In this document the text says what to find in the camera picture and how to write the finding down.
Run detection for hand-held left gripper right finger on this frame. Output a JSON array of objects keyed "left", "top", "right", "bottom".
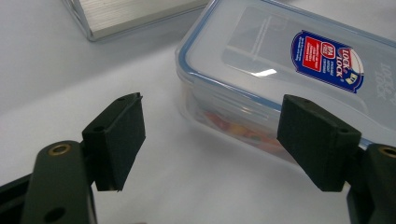
[{"left": 276, "top": 94, "right": 362, "bottom": 192}]

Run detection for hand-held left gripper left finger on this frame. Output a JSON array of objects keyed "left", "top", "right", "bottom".
[{"left": 81, "top": 91, "right": 147, "bottom": 192}]

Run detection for clear plastic food container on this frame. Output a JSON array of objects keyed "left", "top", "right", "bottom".
[{"left": 175, "top": 0, "right": 396, "bottom": 166}]

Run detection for colourful contents inside container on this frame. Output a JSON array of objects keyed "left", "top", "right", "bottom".
[{"left": 199, "top": 108, "right": 293, "bottom": 157}]

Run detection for silver metal box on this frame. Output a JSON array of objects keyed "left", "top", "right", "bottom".
[{"left": 61, "top": 0, "right": 213, "bottom": 43}]

